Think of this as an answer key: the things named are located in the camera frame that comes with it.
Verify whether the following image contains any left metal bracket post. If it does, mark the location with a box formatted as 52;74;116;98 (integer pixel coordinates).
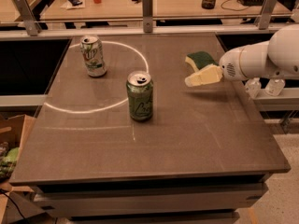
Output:
13;0;41;36

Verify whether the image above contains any dark green soda can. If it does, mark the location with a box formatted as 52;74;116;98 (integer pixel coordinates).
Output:
126;71;153;121

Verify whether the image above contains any metal bracket post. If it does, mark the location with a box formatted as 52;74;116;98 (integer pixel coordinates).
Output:
13;0;41;36
142;0;153;33
254;0;278;30

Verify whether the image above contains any middle metal bracket post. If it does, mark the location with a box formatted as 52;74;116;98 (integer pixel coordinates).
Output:
142;0;153;33

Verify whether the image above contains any yellow sponge with green top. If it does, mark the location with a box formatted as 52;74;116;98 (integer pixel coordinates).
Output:
185;51;217;72

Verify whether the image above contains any white 7up soda can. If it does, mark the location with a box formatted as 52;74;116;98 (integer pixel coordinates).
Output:
80;35;107;77

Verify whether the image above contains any black cable on floor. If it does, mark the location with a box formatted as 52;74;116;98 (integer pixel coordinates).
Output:
0;189;31;224

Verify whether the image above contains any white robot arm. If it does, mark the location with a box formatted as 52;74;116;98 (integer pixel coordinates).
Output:
185;24;299;87

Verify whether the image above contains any black cable on desk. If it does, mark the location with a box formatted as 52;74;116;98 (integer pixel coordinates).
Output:
220;0;248;12

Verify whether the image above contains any clear plastic bottle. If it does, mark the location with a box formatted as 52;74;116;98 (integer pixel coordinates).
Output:
245;77;262;99
264;79;285;96

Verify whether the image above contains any cardboard box with green items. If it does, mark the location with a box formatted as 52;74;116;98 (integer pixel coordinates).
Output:
0;115;36;192

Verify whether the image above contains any right metal bracket post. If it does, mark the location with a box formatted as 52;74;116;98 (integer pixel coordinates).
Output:
254;0;278;30

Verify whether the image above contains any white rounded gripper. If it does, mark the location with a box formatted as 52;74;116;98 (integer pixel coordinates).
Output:
185;48;248;87

